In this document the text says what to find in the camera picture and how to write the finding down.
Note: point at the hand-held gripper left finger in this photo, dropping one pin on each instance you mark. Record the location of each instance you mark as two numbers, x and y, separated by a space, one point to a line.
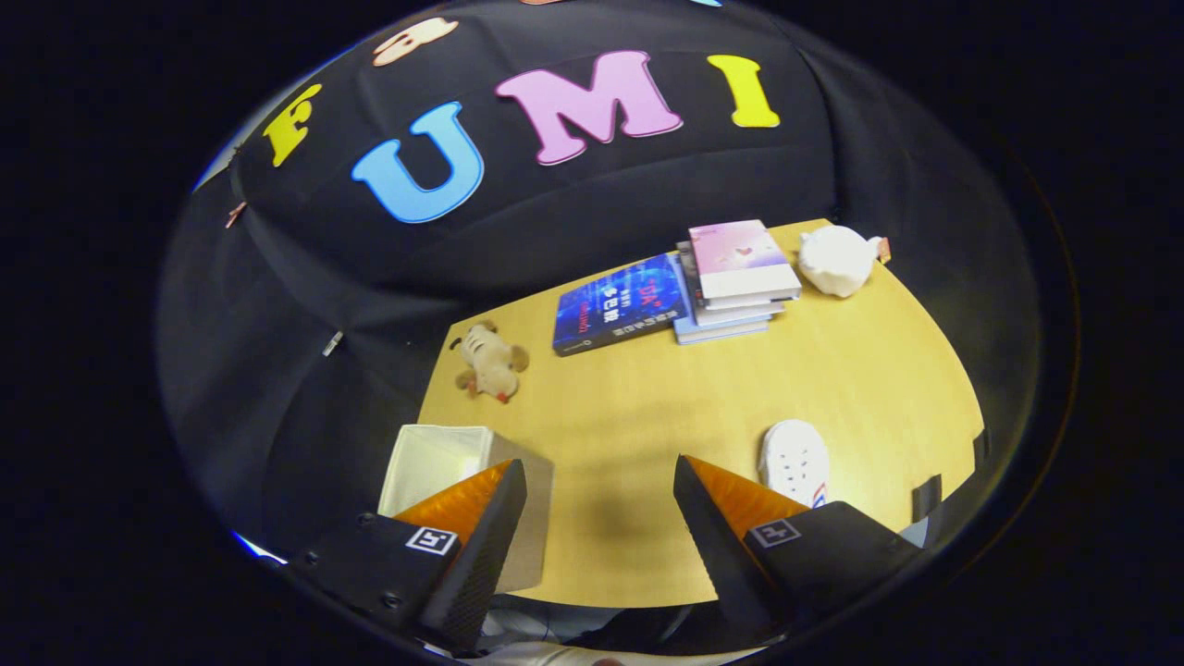
486 555

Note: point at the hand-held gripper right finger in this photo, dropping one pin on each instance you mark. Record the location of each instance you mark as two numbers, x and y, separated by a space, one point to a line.
717 555

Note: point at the brown fabric storage box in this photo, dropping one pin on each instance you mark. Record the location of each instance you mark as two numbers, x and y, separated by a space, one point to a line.
439 462

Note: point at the white canvas shoe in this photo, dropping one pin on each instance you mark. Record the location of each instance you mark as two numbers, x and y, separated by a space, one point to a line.
794 462

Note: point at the brown plush dog toy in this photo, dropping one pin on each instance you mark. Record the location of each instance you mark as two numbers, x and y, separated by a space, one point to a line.
490 363

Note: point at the light blue book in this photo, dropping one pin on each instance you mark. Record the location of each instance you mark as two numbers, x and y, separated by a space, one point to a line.
721 331

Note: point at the grey book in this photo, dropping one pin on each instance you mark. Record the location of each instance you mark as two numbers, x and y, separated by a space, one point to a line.
735 313

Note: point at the small metal clip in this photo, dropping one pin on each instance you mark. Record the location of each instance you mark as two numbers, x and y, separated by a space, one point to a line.
332 343

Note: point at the dark blue book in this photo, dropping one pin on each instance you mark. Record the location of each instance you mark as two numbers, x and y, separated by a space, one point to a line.
618 305

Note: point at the pink cover book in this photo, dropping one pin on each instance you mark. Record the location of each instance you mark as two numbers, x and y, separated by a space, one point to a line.
740 261

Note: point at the white plush toy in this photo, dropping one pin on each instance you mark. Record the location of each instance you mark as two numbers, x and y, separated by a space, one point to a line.
837 259

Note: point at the black backdrop cloth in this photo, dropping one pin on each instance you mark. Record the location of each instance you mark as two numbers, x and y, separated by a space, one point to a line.
647 194

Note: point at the pink clip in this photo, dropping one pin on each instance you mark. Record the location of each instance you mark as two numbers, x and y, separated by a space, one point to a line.
236 215

